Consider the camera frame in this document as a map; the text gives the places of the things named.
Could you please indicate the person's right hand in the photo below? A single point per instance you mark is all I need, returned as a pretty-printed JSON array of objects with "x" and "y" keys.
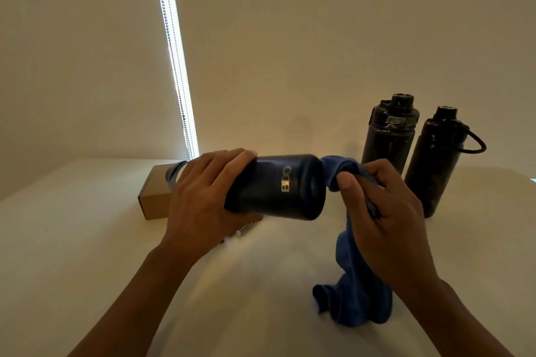
[{"x": 389, "y": 235}]

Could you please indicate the person's left hand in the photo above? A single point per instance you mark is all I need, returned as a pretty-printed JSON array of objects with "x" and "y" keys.
[{"x": 197, "y": 210}]

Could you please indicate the brown paper box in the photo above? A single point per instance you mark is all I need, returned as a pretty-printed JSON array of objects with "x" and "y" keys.
[{"x": 155, "y": 193}]

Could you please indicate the black white striped marker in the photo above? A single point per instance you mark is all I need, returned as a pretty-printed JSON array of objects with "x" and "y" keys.
[{"x": 240, "y": 232}]

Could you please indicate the blue cloth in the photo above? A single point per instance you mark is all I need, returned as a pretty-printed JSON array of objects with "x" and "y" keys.
[{"x": 356, "y": 294}]

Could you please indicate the navy bottle with blue lid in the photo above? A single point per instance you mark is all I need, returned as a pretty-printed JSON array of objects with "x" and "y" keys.
[{"x": 284, "y": 185}]

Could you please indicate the black grey gradient bottle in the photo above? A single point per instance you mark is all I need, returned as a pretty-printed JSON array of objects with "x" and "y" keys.
[{"x": 387, "y": 139}]

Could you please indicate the person's right forearm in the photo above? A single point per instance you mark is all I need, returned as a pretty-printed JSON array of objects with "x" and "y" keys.
[{"x": 456, "y": 323}]

